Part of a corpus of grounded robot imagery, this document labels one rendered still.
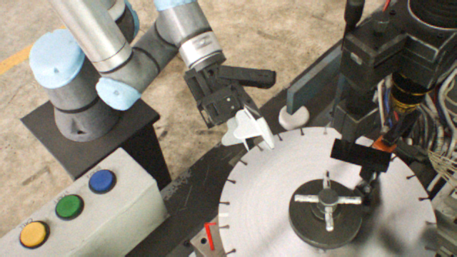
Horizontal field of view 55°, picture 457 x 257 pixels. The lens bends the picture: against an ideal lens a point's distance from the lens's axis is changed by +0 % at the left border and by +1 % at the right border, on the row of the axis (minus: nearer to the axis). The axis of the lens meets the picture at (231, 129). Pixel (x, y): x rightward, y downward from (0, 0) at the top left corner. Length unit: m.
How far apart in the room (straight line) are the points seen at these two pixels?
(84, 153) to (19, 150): 1.12
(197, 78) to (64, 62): 0.29
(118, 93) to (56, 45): 0.22
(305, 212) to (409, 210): 0.16
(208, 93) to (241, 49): 1.49
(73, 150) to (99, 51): 0.35
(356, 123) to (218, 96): 0.29
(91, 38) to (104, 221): 0.31
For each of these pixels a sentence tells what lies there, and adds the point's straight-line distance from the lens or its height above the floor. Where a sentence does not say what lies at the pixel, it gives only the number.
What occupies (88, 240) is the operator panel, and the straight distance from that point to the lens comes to 0.81.
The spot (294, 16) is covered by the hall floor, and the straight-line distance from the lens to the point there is 2.48.
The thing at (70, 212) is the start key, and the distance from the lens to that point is 0.82.
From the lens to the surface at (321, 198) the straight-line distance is 0.66.
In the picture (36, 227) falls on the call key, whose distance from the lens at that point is 0.83.
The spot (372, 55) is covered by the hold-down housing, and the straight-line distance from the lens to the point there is 0.49.
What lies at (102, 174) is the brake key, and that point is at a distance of 0.84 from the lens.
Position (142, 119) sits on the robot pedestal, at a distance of 1.10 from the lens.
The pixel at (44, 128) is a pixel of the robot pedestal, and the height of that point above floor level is 0.75.
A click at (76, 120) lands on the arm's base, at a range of 1.07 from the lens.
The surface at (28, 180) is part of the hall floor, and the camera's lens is 2.07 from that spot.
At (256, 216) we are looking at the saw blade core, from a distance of 0.70.
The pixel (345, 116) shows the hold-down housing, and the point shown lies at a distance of 0.60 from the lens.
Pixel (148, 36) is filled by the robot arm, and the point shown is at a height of 1.00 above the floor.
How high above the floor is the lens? 1.59
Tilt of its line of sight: 54 degrees down
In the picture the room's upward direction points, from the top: 6 degrees counter-clockwise
